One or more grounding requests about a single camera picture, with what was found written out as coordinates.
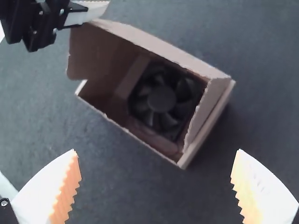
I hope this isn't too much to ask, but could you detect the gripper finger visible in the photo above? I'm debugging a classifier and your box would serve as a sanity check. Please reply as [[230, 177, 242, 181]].
[[229, 148, 299, 224], [62, 1, 89, 28], [0, 148, 83, 224], [74, 0, 111, 23]]

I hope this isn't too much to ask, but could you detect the black square fan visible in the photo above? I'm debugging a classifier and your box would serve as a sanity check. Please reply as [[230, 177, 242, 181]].
[[127, 61, 206, 143]]

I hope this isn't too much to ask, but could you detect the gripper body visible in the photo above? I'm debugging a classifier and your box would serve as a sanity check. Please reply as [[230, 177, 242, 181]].
[[0, 0, 71, 53]]

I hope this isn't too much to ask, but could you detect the black mat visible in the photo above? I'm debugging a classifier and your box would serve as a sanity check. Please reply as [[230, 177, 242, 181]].
[[0, 0, 299, 224]]

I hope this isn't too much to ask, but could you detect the cardboard box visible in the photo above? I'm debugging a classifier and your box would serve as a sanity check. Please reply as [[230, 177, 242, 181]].
[[66, 18, 236, 170]]

